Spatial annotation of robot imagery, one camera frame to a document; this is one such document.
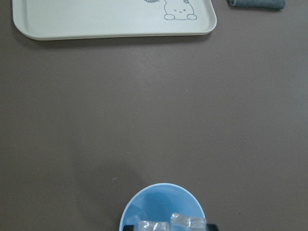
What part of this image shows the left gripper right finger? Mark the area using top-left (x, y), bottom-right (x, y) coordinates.
top-left (206, 224), bottom-right (218, 231)

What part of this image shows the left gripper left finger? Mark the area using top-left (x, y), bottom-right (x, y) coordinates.
top-left (123, 225), bottom-right (138, 231)

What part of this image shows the light blue plastic cup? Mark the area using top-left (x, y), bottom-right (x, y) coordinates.
top-left (118, 183), bottom-right (205, 231)

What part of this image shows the cream rabbit tray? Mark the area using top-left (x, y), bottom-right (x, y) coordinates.
top-left (12, 0), bottom-right (217, 40)

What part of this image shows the grey folded cloth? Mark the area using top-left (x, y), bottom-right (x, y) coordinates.
top-left (229, 0), bottom-right (286, 10)

